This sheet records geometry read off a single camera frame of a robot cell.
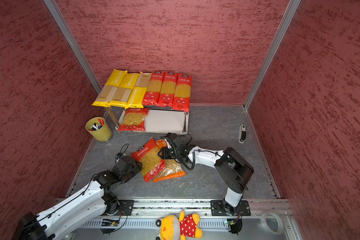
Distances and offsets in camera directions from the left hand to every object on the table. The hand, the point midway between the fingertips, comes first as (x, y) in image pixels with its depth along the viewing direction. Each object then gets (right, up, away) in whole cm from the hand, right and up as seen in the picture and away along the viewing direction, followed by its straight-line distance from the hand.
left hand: (139, 169), depth 84 cm
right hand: (+12, +7, 0) cm, 13 cm away
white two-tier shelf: (+10, +29, +19) cm, 36 cm away
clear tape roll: (+65, -21, -13) cm, 69 cm away
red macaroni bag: (-8, +29, +13) cm, 33 cm away
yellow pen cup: (-32, +24, +12) cm, 42 cm away
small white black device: (+66, +19, +16) cm, 71 cm away
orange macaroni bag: (+19, 0, -1) cm, 19 cm away
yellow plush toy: (+21, -18, -21) cm, 35 cm away
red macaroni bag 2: (+8, +2, -1) cm, 8 cm away
